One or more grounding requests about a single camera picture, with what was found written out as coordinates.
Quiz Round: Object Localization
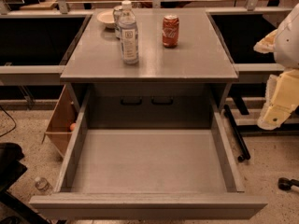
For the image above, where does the grey drawer cabinet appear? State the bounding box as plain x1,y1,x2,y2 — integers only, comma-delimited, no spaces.
62,8,237,129

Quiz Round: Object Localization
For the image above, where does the black chair base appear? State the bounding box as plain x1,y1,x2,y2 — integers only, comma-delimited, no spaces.
0,143,49,224

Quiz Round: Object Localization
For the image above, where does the clear plastic water bottle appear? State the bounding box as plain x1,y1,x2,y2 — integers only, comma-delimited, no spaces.
118,0,139,64

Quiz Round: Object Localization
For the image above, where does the black caster wheel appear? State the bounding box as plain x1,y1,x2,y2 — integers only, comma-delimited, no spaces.
278,177,299,190

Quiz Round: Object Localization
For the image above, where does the grey top drawer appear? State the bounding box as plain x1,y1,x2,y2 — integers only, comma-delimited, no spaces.
30,88,267,220

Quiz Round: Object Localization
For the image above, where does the orange fruit in box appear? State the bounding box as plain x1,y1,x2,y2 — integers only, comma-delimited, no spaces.
69,123,76,132

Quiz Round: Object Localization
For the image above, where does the small bottle on floor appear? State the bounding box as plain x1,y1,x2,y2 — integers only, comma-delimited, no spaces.
35,176,52,194

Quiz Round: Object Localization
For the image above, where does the red soda can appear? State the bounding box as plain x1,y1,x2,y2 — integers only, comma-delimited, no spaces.
163,14,179,48

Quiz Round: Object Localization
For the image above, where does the black floor cable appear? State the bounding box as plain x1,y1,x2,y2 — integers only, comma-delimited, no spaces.
0,105,18,138

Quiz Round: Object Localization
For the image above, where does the black bar on floor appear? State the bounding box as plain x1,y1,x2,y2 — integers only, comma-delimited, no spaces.
224,105,250,162

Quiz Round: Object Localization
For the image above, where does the white ceramic bowl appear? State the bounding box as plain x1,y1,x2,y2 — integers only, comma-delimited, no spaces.
96,9,115,29

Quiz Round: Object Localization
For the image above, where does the silver can behind bottle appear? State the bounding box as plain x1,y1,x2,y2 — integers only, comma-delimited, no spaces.
113,6,122,38

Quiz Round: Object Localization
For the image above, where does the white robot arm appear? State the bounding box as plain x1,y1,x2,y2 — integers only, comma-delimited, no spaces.
253,5,299,130

